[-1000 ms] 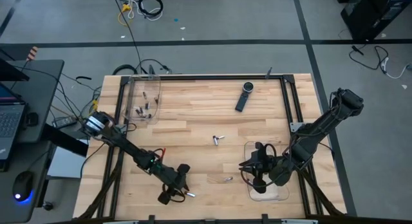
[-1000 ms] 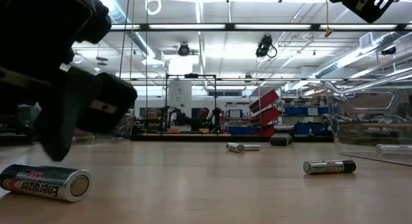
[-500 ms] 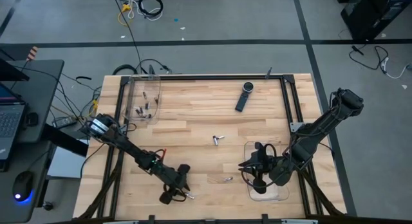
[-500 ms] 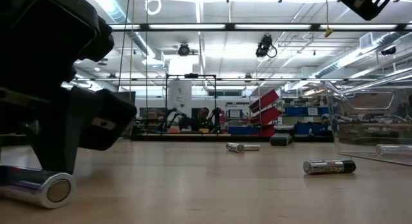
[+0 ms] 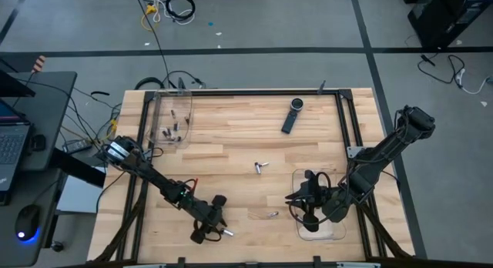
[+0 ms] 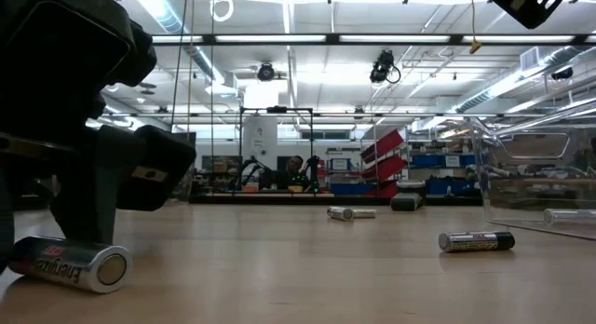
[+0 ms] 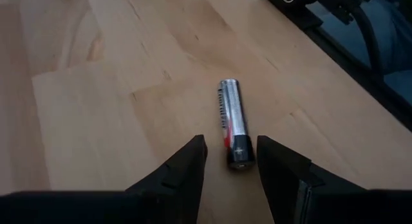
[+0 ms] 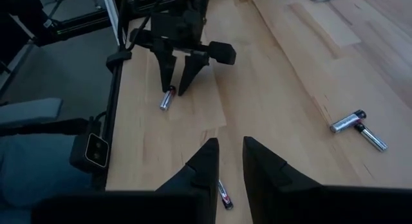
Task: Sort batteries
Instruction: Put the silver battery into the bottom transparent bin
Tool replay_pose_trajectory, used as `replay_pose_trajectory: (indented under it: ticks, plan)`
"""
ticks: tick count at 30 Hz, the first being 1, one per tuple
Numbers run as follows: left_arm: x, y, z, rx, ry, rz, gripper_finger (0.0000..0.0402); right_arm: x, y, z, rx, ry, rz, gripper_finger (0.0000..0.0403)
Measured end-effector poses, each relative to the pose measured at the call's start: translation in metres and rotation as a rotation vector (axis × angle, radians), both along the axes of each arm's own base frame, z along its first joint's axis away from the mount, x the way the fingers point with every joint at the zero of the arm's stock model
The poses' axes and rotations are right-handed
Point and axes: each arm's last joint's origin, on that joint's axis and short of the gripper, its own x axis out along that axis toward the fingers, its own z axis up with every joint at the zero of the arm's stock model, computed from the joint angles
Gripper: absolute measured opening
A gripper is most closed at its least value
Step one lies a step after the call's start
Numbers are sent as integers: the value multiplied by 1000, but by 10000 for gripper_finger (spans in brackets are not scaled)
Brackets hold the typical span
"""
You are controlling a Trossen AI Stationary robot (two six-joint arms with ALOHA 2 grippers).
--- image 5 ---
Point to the black aluminium table frame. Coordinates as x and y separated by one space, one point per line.
246 92

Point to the small black desk object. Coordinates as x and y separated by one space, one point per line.
38 143

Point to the black computer tower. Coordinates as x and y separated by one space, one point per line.
470 10
427 25

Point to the yellow connector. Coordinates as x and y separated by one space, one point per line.
114 126

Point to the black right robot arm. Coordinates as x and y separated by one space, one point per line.
385 152

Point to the white panel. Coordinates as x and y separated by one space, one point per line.
81 195

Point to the black flat screen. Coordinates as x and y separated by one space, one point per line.
15 87

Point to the black caster wheel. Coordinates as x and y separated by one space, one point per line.
58 246

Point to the black grey handheld device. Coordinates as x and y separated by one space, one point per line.
289 123

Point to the black computer mouse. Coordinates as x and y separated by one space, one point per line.
27 222

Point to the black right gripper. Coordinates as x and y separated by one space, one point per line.
316 200

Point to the clear plastic bin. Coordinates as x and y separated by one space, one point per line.
331 233
161 106

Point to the dark grey desk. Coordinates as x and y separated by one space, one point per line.
50 106

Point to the silver black Energizer AA battery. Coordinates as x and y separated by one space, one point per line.
229 233
257 168

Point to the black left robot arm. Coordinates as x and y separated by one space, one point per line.
154 175

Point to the black laptop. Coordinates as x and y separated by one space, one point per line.
11 145

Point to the silver metal bracket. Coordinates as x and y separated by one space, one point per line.
354 151

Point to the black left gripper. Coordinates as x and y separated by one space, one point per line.
208 218

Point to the black desk support bar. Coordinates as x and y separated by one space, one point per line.
81 171

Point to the orange black striped object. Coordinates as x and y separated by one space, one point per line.
39 64

